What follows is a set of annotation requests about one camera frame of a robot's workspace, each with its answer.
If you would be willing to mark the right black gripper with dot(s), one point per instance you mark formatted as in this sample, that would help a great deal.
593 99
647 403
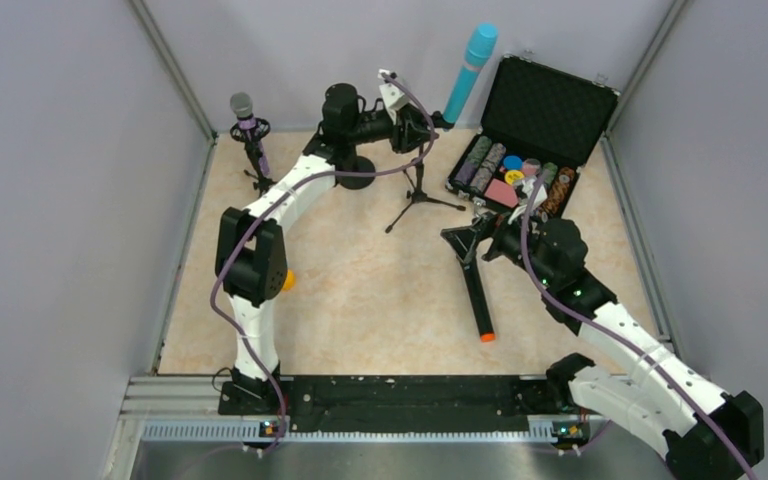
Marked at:
485 234

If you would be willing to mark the purple glitter microphone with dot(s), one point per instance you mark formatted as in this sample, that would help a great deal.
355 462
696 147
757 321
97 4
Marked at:
241 104

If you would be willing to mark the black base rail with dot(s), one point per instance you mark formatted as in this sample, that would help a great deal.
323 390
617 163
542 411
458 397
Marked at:
408 409

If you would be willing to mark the black poker chip case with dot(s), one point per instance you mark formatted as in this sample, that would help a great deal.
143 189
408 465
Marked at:
541 113

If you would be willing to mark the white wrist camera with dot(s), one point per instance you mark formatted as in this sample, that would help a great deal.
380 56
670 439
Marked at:
393 96
530 192

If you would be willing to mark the black tripod clip stand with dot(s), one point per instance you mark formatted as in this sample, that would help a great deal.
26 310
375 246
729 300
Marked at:
416 194

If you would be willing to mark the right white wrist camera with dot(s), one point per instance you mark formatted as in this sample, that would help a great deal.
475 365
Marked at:
530 192

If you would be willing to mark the yellow and blue toy block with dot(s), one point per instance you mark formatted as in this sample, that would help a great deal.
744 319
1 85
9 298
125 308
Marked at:
289 281

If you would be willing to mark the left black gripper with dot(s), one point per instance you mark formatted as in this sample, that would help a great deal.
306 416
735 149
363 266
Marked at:
412 129

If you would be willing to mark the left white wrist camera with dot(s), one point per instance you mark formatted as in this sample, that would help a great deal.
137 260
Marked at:
393 96

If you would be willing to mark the light blue microphone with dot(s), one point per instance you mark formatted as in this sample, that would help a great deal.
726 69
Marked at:
478 51

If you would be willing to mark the black round-base mic stand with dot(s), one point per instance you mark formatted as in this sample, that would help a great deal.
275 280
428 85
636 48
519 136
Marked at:
347 127

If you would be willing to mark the black microphone orange end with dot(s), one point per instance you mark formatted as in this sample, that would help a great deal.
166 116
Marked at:
478 301

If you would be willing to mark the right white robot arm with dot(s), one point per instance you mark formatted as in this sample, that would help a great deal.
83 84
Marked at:
699 430

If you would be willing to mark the tripod stand with shock mount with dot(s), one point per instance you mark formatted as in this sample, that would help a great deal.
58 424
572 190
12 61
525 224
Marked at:
250 131

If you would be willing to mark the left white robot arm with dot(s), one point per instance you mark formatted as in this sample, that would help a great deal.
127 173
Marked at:
251 260

